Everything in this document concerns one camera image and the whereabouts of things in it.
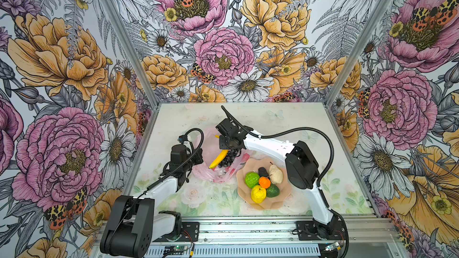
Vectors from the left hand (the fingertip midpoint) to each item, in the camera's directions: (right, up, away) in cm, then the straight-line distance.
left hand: (202, 154), depth 90 cm
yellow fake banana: (+11, 0, -1) cm, 11 cm away
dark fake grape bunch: (+13, -3, +1) cm, 14 cm away
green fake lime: (+24, -10, -9) cm, 27 cm away
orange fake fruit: (+29, -10, -11) cm, 33 cm away
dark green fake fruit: (+33, -14, -11) cm, 37 cm away
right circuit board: (+55, -33, -19) cm, 67 cm away
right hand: (+12, +3, +2) cm, 12 cm away
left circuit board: (-7, -33, -19) cm, 39 cm away
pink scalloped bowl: (+24, -5, -1) cm, 24 cm away
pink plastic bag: (+4, 0, +6) cm, 7 cm away
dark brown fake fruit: (+29, -8, -3) cm, 31 cm away
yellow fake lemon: (+26, -15, -13) cm, 33 cm away
